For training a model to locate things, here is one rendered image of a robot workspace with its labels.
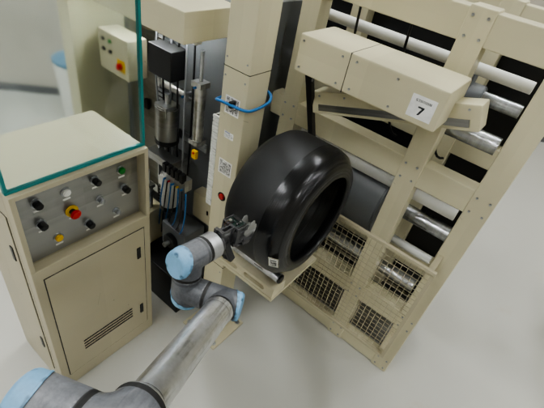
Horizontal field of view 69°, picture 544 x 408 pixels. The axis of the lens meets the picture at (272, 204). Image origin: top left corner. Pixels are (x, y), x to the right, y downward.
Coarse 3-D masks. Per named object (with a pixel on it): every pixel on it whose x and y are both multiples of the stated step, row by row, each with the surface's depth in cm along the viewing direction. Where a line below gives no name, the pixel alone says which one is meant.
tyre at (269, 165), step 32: (256, 160) 147; (288, 160) 144; (320, 160) 144; (256, 192) 143; (288, 192) 139; (320, 192) 145; (288, 224) 141; (320, 224) 190; (256, 256) 153; (288, 256) 154
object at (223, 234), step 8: (232, 216) 134; (224, 224) 130; (232, 224) 130; (240, 224) 132; (248, 224) 132; (216, 232) 127; (224, 232) 126; (232, 232) 130; (240, 232) 131; (224, 240) 127; (232, 240) 132; (240, 240) 134; (224, 248) 127
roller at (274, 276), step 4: (232, 248) 180; (236, 252) 180; (240, 252) 178; (240, 256) 180; (244, 256) 177; (248, 260) 177; (252, 260) 176; (252, 264) 176; (256, 264) 175; (260, 268) 174; (264, 272) 173; (268, 272) 172; (272, 272) 171; (268, 276) 172; (272, 276) 171; (276, 276) 170; (280, 276) 170; (276, 280) 170; (280, 280) 171
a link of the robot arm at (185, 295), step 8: (176, 280) 119; (200, 280) 123; (208, 280) 125; (176, 288) 120; (184, 288) 120; (192, 288) 121; (200, 288) 121; (176, 296) 122; (184, 296) 121; (192, 296) 120; (200, 296) 120; (176, 304) 124; (184, 304) 123; (192, 304) 122
